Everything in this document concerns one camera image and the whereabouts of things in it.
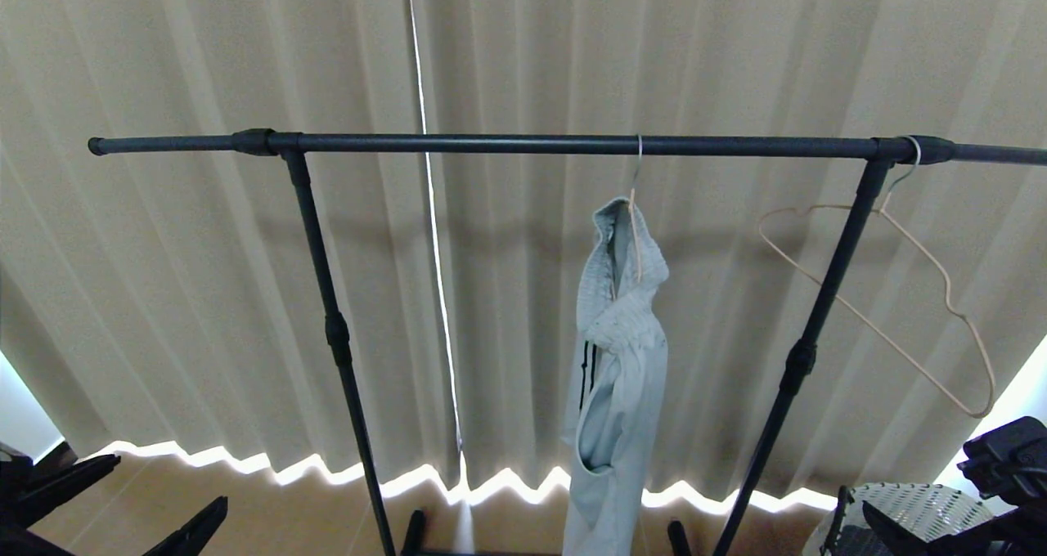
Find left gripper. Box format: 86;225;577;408
0;446;230;556

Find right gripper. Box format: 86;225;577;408
861;499;1047;556

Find pale grey shorts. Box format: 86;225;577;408
560;198;672;556

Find white laundry basket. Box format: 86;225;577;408
802;482;995;556

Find pink clothes hanger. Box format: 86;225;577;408
757;135;997;419
626;135;647;287

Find black clothes rack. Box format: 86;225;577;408
88;128;1047;556

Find beige curtain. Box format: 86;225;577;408
0;0;1047;512

